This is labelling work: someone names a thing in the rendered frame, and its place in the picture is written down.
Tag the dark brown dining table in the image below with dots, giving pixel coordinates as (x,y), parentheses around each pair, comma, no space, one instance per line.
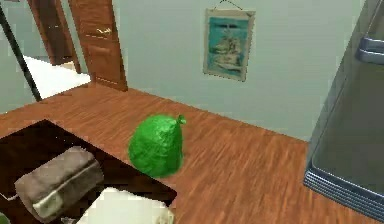
(40,143)

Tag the framed ship picture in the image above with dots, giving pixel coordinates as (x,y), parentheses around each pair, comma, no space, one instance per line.
(228,44)

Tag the brown wooden room door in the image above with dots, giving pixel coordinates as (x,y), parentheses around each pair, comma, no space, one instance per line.
(98,43)

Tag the black slanted pole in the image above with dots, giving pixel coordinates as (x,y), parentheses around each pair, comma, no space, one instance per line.
(18,53)

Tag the green garbage bag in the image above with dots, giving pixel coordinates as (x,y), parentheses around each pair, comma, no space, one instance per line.
(156,146)

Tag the white paper sheet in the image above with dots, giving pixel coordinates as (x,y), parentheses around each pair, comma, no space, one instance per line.
(123,208)

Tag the brown wooden door frame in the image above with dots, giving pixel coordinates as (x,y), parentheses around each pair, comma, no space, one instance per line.
(53,33)

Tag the brown bread loaf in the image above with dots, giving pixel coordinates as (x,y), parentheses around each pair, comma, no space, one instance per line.
(58,183)

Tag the grey fridge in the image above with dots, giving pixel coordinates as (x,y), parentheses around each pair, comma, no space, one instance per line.
(353,133)

